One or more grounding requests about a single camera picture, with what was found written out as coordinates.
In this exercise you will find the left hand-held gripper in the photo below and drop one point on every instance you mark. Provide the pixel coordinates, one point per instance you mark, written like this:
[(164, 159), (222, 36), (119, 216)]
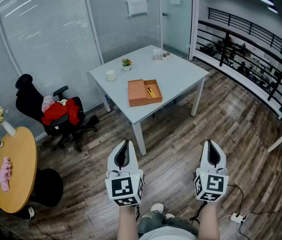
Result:
[(124, 187)]

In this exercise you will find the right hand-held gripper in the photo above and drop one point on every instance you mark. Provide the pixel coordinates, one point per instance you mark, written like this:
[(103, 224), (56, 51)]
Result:
[(212, 184)]

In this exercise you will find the orange shallow tray box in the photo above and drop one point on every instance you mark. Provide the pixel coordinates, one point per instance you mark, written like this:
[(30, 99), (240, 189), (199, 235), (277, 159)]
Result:
[(137, 94)]

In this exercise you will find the yellow utility knife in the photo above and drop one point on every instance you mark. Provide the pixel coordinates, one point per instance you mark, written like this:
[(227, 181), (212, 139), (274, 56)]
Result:
[(151, 92)]

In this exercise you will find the person's left forearm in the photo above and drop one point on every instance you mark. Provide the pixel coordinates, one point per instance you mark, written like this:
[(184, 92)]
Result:
[(128, 224)]

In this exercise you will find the person's right forearm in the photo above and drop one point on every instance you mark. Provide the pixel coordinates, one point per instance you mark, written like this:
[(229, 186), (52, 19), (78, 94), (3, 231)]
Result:
[(209, 221)]

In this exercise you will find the person's white shoe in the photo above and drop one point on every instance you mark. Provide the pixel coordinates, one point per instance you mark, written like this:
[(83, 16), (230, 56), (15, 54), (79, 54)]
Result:
[(157, 207), (169, 216)]

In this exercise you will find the white power strip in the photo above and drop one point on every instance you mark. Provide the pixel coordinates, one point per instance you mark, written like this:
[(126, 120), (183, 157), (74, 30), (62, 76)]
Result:
[(236, 218)]

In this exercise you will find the black round stool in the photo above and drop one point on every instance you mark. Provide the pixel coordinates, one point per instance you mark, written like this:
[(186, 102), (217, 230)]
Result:
[(48, 187)]

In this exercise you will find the person's dark shorts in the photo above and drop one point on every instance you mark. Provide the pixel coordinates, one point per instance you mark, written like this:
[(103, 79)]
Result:
[(166, 225)]

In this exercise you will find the red cloth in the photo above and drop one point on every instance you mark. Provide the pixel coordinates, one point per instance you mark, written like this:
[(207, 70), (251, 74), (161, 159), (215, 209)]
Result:
[(58, 112)]

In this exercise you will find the cream plush toy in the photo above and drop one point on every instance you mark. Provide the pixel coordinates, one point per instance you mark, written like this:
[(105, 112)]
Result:
[(62, 102)]

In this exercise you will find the cream mug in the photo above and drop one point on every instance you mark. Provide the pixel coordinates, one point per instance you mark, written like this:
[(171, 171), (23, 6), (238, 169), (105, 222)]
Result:
[(110, 76)]

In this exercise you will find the person's white shirt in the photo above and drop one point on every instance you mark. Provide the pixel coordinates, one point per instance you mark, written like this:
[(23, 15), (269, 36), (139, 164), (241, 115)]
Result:
[(167, 234)]

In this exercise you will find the white square table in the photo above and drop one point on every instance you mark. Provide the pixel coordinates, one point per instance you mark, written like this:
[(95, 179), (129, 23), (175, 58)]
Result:
[(176, 74)]

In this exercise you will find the pink bag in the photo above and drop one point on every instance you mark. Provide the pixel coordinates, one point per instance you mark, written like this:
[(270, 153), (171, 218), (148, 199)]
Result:
[(47, 102)]

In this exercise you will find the potted orange flower plant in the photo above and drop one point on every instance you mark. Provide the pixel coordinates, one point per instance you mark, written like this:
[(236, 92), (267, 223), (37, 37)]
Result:
[(126, 63)]

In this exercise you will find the round wooden table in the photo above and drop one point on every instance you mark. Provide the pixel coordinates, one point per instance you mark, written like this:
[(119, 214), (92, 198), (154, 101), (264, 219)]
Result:
[(16, 171)]

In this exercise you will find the black office chair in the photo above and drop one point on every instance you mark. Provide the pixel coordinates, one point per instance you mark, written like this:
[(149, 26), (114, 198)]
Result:
[(29, 101)]

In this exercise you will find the small potted succulent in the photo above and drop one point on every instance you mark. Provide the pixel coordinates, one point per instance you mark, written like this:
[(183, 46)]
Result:
[(166, 56)]

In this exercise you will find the pink cloth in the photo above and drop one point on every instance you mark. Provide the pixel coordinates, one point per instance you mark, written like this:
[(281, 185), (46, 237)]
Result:
[(4, 174)]

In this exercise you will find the white vase with flowers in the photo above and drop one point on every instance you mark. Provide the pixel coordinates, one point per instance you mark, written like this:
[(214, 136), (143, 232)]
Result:
[(8, 127)]

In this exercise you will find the black metal railing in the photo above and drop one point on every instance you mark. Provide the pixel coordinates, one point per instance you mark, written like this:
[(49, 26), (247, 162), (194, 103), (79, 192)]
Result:
[(249, 29)]

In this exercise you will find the frosted glass door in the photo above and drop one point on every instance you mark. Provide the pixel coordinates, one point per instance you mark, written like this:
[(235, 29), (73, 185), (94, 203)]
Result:
[(176, 26)]

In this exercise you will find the wall paper holder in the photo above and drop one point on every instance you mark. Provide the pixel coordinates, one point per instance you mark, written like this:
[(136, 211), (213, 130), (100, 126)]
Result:
[(136, 1)]

